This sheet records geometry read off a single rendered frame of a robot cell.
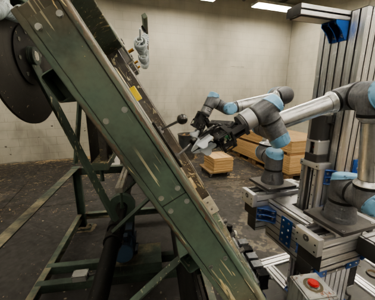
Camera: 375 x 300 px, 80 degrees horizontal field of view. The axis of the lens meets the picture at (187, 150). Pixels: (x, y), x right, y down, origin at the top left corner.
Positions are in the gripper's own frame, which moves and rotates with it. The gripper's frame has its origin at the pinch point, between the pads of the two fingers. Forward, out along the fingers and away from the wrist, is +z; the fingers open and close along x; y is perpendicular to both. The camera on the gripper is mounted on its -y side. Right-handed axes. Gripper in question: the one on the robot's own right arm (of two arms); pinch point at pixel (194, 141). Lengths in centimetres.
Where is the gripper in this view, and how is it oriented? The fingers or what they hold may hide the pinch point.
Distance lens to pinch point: 155.8
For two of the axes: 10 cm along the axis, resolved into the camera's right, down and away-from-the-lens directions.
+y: -8.4, -3.8, -3.9
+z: -4.3, 9.0, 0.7
